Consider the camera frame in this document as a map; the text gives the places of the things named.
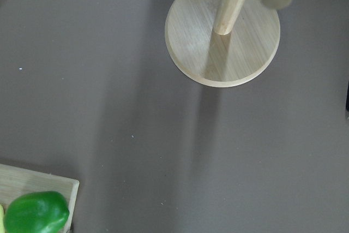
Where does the yellow plastic knife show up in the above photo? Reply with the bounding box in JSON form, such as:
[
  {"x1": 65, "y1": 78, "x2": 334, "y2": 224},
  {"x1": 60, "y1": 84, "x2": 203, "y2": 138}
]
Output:
[{"x1": 0, "y1": 205, "x2": 5, "y2": 233}]

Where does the wooden cutting board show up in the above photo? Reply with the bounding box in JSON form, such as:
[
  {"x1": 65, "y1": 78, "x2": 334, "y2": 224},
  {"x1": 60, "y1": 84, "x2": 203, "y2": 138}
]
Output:
[{"x1": 1, "y1": 164, "x2": 80, "y2": 232}]

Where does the black device at right edge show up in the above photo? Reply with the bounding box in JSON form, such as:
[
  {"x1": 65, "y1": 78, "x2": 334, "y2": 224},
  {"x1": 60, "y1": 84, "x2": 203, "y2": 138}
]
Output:
[{"x1": 345, "y1": 82, "x2": 349, "y2": 112}]

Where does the wooden mug tree stand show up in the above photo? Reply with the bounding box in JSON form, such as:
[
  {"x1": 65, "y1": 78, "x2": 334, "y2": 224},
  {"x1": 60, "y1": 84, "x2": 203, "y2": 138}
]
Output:
[{"x1": 165, "y1": 0, "x2": 292, "y2": 88}]

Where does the green pepper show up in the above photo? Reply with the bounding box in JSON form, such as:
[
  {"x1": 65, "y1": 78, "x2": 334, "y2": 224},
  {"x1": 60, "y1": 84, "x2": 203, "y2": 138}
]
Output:
[{"x1": 3, "y1": 191, "x2": 70, "y2": 232}]

